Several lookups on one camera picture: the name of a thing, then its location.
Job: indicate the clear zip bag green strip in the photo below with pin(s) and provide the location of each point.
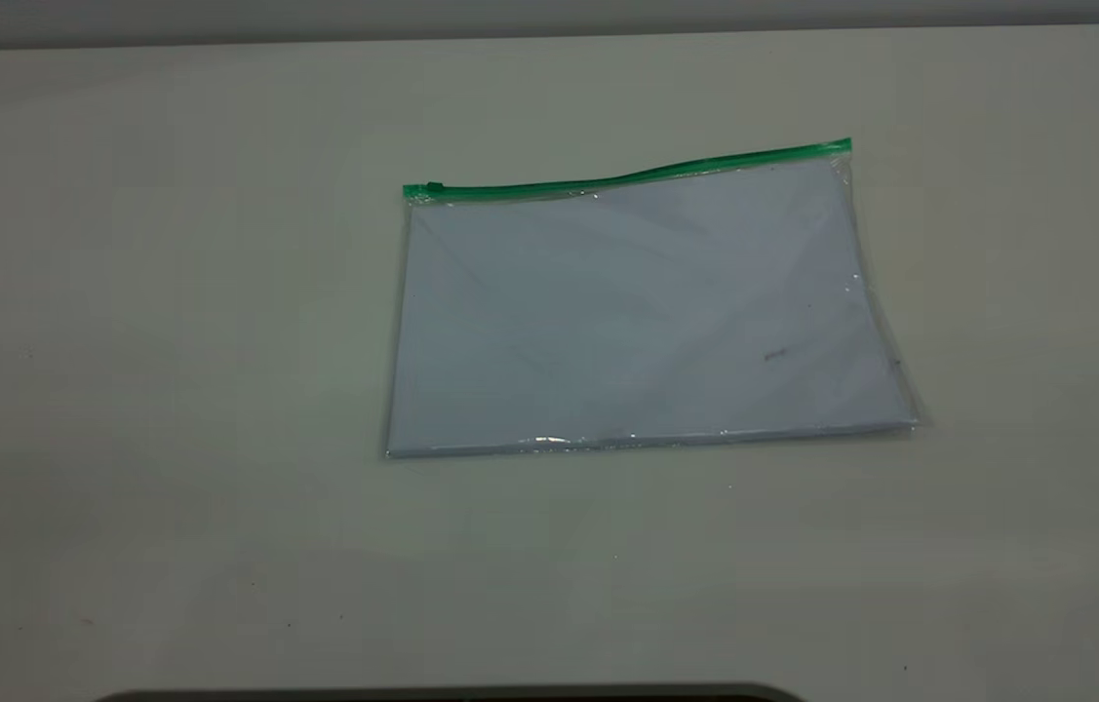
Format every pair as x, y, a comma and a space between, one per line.
637, 312

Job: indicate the white paper sheets stack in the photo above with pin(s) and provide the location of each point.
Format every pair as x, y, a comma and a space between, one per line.
627, 322

